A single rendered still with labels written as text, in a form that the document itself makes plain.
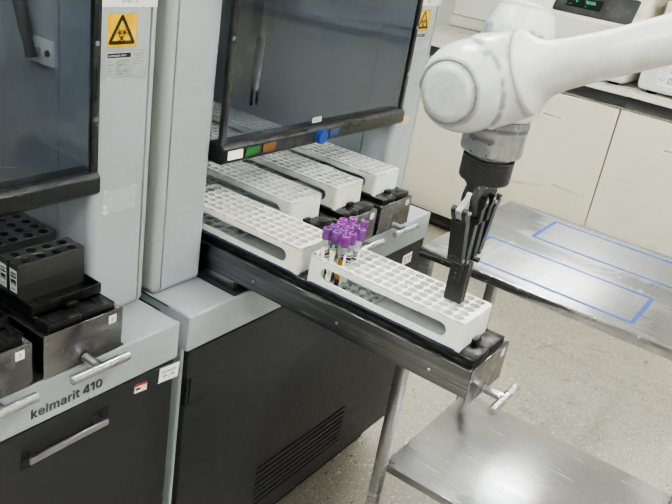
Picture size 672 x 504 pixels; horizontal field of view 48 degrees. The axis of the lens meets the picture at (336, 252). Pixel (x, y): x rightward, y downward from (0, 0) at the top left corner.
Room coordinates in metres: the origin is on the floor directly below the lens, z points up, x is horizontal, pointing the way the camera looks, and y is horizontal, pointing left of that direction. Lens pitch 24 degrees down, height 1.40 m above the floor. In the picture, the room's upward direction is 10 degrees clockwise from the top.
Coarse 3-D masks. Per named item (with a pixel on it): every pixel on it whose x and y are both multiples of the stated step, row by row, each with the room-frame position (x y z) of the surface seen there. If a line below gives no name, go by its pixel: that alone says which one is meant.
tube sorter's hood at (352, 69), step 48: (240, 0) 1.26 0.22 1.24; (288, 0) 1.37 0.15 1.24; (336, 0) 1.49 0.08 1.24; (384, 0) 1.63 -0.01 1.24; (240, 48) 1.27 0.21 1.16; (288, 48) 1.38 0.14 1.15; (336, 48) 1.51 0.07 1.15; (384, 48) 1.66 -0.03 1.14; (240, 96) 1.28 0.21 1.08; (288, 96) 1.40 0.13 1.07; (336, 96) 1.53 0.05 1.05; (384, 96) 1.69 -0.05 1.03; (240, 144) 1.28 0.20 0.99; (288, 144) 1.39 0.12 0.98
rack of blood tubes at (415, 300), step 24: (312, 264) 1.16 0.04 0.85; (336, 264) 1.14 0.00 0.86; (360, 264) 1.15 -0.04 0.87; (384, 264) 1.17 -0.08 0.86; (336, 288) 1.13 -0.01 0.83; (360, 288) 1.15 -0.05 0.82; (384, 288) 1.08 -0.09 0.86; (408, 288) 1.09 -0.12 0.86; (432, 288) 1.12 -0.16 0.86; (384, 312) 1.08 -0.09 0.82; (408, 312) 1.12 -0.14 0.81; (432, 312) 1.03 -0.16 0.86; (456, 312) 1.04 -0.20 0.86; (480, 312) 1.05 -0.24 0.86; (432, 336) 1.03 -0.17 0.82; (456, 336) 1.01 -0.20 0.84
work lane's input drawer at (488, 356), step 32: (224, 256) 1.24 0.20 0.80; (256, 256) 1.22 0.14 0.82; (256, 288) 1.19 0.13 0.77; (288, 288) 1.16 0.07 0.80; (320, 288) 1.14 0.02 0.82; (320, 320) 1.12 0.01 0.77; (352, 320) 1.09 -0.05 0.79; (384, 320) 1.07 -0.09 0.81; (384, 352) 1.05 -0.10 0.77; (416, 352) 1.02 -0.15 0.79; (448, 352) 1.01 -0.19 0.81; (480, 352) 1.01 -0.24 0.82; (448, 384) 0.99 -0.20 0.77; (480, 384) 1.01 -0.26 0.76; (512, 384) 1.04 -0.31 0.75
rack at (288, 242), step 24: (216, 192) 1.37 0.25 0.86; (216, 216) 1.28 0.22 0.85; (240, 216) 1.27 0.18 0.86; (264, 216) 1.29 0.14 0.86; (288, 216) 1.31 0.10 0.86; (240, 240) 1.29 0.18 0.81; (264, 240) 1.31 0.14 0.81; (288, 240) 1.21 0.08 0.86; (312, 240) 1.22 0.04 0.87; (288, 264) 1.18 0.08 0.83
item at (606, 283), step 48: (528, 240) 1.51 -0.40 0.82; (576, 240) 1.56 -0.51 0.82; (528, 288) 1.27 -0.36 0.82; (576, 288) 1.31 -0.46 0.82; (624, 288) 1.34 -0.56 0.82; (624, 336) 1.16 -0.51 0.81; (384, 432) 1.38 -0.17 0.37; (432, 432) 1.53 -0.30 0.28; (480, 432) 1.56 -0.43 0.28; (528, 432) 1.60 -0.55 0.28; (432, 480) 1.36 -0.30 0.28; (480, 480) 1.38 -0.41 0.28; (528, 480) 1.41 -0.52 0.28; (576, 480) 1.44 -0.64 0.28; (624, 480) 1.47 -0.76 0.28
